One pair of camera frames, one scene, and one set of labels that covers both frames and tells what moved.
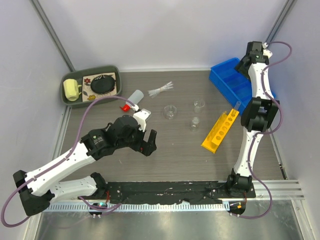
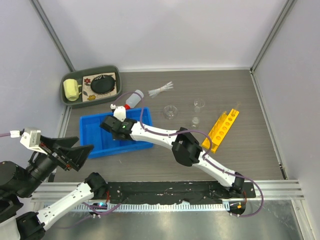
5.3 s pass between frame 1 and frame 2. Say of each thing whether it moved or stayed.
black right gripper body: moved
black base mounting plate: stayed
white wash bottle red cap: stayed
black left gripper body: moved
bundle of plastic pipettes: stayed
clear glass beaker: stayed
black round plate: stayed
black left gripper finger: moved
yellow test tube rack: stayed
